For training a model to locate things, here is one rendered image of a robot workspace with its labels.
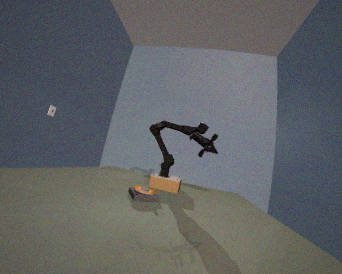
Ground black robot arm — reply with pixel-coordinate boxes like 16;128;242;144
150;121;209;178

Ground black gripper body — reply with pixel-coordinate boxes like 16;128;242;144
197;134;218;158

